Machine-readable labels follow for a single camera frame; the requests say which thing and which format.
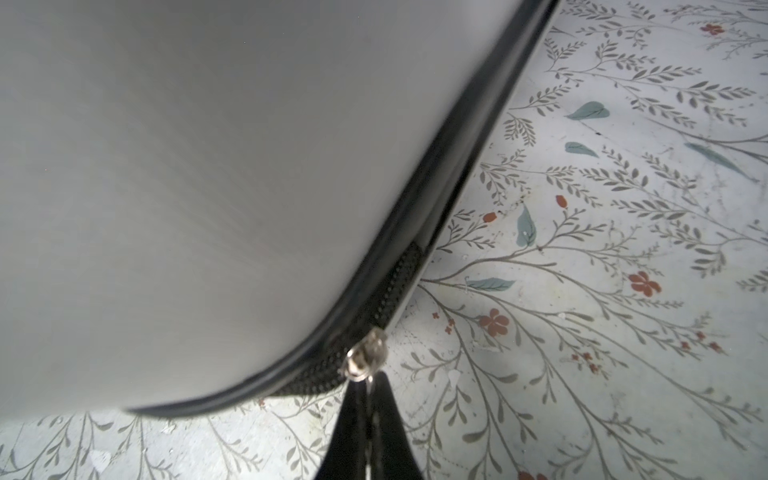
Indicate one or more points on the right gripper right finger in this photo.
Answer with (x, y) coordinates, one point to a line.
(390, 457)

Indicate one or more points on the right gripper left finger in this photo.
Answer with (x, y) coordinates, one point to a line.
(345, 458)

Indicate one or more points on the black carry-on suitcase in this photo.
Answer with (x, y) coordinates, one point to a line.
(199, 197)

